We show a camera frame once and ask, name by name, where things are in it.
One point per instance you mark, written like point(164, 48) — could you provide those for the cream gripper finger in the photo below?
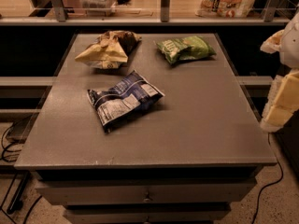
point(282, 102)
point(273, 43)

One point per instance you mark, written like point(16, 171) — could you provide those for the blue chip bag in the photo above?
point(132, 94)

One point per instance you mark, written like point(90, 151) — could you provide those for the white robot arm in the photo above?
point(289, 51)

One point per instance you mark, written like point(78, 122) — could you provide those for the printed snack bag behind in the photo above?
point(224, 8)

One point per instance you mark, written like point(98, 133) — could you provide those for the green chip bag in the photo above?
point(188, 48)

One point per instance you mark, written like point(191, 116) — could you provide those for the yellow brown chip bag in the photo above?
point(110, 50)

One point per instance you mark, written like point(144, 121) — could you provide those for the grey drawer cabinet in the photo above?
point(194, 152)

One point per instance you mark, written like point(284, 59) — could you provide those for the upper drawer knob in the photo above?
point(147, 199)

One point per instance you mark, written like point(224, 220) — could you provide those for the clear plastic container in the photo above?
point(98, 7)

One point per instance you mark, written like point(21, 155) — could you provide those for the black device on floor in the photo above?
point(19, 131)

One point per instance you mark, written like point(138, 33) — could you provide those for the metal shelf rail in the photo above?
point(139, 12)

